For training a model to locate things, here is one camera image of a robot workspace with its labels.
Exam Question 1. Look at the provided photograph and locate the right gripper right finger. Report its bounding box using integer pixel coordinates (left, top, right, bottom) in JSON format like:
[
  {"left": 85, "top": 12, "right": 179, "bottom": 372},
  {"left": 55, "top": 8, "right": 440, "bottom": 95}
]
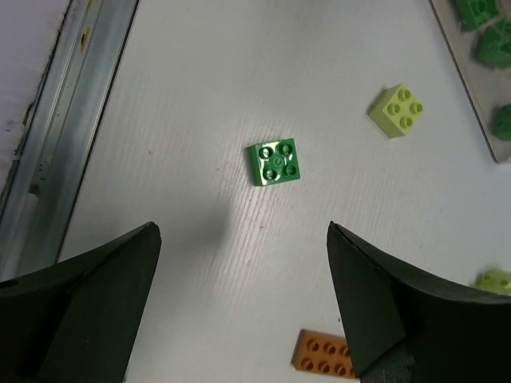
[{"left": 327, "top": 223, "right": 510, "bottom": 382}]

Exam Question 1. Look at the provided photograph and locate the clear compartment organizer tray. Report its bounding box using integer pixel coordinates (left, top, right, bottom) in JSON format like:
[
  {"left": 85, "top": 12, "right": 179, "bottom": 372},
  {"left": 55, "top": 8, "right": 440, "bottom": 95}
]
[{"left": 430, "top": 1, "right": 510, "bottom": 164}]

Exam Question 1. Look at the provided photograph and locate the upturned green 2x4 lego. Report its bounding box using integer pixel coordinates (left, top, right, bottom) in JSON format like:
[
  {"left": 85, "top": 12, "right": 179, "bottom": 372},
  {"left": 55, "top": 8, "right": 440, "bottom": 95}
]
[{"left": 454, "top": 0, "right": 502, "bottom": 32}]

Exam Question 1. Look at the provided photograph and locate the green 2x2 lego brick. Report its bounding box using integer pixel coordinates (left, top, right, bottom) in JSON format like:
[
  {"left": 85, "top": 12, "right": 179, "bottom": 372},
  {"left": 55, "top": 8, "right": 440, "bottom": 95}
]
[{"left": 247, "top": 138, "right": 300, "bottom": 187}]

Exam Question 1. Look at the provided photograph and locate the orange 2x4 lego plate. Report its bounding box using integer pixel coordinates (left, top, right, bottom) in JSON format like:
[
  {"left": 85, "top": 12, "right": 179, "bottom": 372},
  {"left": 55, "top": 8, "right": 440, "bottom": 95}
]
[{"left": 291, "top": 330, "right": 357, "bottom": 379}]

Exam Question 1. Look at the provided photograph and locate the light yellow 2x2 lego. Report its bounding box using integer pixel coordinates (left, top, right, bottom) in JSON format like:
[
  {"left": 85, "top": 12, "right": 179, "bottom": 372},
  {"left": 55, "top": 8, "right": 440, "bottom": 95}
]
[{"left": 368, "top": 84, "right": 425, "bottom": 139}]

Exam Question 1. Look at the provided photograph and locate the small green lego brick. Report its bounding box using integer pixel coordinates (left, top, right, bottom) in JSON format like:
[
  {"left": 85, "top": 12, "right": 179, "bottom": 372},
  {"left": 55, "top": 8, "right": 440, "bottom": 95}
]
[{"left": 492, "top": 104, "right": 511, "bottom": 141}]

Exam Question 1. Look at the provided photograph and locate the light yellow-green curved lego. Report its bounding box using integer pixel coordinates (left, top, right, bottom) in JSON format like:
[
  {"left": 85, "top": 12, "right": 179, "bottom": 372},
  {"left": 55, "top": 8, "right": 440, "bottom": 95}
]
[{"left": 474, "top": 269, "right": 511, "bottom": 296}]

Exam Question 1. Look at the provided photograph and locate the aluminium table edge rail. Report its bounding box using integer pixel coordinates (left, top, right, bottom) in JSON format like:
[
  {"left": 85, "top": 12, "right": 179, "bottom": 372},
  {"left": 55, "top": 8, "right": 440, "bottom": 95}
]
[{"left": 1, "top": 1, "right": 139, "bottom": 280}]

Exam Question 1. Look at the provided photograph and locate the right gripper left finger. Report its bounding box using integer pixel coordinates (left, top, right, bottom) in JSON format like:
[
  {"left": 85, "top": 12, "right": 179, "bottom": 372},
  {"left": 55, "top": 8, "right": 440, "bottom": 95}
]
[{"left": 1, "top": 223, "right": 161, "bottom": 382}]

